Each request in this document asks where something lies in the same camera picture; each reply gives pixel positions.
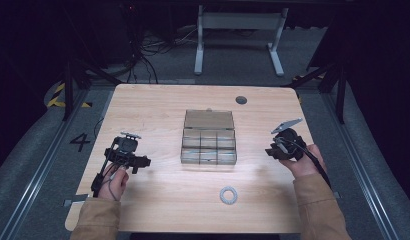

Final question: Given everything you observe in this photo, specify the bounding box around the person's left hand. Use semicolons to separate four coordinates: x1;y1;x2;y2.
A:
98;164;130;202

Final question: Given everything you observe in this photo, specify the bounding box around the white metal desk frame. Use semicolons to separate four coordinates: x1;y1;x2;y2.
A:
193;4;290;77

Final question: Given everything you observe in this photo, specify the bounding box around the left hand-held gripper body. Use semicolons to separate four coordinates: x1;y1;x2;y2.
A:
103;131;142;168

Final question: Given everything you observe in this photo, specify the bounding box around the grey ring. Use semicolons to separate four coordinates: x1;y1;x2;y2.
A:
219;185;239;206

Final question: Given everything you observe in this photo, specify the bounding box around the yellow black hazard tape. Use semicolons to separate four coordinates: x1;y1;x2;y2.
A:
46;82;94;109

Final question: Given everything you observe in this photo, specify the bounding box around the clear plastic compartment box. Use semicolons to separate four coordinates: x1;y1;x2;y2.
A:
180;108;238;166

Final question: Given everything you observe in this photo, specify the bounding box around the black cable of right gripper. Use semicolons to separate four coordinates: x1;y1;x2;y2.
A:
282;137;333;192

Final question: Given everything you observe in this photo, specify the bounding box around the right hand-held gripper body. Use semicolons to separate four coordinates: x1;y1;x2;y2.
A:
270;117;308;162

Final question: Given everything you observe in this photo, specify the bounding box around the person's right hand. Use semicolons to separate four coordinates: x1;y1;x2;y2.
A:
279;143;328;180

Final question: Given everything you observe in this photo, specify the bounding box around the thin grey cable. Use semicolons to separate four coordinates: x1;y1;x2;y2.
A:
107;166;124;202

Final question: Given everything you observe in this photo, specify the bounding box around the grey metal table bracket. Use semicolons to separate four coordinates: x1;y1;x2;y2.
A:
62;194;91;208

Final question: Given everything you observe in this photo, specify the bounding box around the black metal stand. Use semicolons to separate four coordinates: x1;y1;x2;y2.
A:
282;61;348;125
60;58;125;122

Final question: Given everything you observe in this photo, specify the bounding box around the tangle of black floor cables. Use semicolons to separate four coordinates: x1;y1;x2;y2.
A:
125;25;201;85

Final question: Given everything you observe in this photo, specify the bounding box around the aluminium floor rail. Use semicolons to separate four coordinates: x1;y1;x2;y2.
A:
0;87;94;240
320;91;401;240

